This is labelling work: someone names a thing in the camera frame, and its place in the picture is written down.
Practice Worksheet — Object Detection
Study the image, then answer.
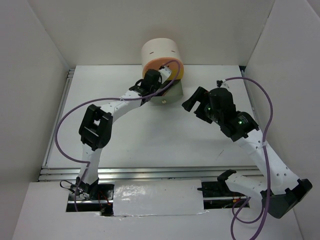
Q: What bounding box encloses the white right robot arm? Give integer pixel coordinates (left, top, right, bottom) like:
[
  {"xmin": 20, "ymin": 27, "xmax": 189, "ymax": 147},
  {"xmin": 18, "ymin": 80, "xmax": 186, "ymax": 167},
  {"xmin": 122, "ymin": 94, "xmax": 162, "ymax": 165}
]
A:
[{"xmin": 182, "ymin": 86, "xmax": 313, "ymax": 219}]

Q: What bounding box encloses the grey bottom drawer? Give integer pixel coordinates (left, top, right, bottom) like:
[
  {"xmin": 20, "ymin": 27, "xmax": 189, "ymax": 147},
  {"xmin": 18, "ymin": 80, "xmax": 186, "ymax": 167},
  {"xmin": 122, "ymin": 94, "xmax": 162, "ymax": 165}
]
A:
[{"xmin": 150, "ymin": 79, "xmax": 184, "ymax": 105}]

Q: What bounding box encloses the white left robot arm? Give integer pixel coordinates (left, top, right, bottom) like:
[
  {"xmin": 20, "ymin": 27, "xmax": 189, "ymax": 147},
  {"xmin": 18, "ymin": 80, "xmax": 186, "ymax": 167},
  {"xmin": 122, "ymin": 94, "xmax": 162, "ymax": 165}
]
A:
[{"xmin": 76, "ymin": 67, "xmax": 172, "ymax": 200}]

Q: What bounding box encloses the cream round drawer organizer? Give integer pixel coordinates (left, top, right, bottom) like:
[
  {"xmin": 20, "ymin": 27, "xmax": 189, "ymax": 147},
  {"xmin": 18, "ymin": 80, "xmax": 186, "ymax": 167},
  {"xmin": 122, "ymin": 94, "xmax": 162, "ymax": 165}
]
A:
[{"xmin": 141, "ymin": 38, "xmax": 182, "ymax": 68}]

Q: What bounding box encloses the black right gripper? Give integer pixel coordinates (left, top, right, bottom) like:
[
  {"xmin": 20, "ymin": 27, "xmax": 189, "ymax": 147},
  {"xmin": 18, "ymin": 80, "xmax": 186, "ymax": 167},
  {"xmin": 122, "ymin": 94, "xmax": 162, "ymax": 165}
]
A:
[{"xmin": 181, "ymin": 85, "xmax": 222, "ymax": 124}]

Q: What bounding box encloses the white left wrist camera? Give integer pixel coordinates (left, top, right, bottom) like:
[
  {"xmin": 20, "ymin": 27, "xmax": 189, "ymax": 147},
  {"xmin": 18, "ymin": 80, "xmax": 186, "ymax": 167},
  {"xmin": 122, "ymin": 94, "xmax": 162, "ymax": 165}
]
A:
[{"xmin": 158, "ymin": 66, "xmax": 172, "ymax": 80}]

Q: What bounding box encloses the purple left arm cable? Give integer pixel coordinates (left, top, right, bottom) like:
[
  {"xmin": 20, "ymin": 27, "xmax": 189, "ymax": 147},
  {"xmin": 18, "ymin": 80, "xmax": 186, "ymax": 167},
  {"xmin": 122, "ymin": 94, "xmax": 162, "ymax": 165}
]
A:
[{"xmin": 54, "ymin": 59, "xmax": 181, "ymax": 212}]

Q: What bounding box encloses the white foam board cover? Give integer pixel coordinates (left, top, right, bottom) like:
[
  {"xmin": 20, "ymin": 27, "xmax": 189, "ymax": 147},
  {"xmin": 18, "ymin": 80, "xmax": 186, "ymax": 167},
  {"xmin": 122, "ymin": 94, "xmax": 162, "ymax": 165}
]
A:
[{"xmin": 113, "ymin": 179, "xmax": 205, "ymax": 217}]

